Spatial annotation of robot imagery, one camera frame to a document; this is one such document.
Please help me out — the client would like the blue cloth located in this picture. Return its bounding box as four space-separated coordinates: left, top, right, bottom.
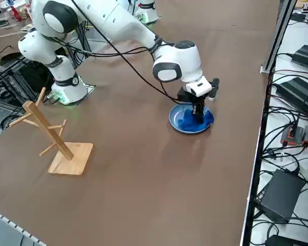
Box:
178 107 216 132

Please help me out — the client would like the aluminium frame post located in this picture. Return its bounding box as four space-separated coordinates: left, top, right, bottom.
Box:
260 0 298 74

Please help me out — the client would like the wooden cup rack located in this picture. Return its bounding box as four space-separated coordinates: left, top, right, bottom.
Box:
23 87 94 175

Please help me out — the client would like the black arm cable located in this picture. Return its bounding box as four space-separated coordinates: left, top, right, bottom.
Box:
53 38 160 58

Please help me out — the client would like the orange grey connector block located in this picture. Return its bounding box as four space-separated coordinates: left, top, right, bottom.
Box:
281 125 308 147

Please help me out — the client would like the light blue plastic plate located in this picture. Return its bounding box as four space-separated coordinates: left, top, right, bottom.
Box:
168 104 213 135

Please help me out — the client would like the grey ribbed strip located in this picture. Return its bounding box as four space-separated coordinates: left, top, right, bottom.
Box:
0 207 47 246

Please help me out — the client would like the black power adapter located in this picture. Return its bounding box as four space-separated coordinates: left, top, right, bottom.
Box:
264 234 307 246
275 76 308 116
290 45 308 69

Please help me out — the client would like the black cable with white tag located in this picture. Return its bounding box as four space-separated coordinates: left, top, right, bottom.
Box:
71 0 182 104

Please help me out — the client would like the black mini computer box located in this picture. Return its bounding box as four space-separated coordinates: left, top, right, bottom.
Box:
254 169 306 223

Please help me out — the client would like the red bottle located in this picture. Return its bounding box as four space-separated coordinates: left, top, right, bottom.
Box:
10 5 20 22

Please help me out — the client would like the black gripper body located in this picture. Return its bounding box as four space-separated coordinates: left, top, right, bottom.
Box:
177 87 209 106

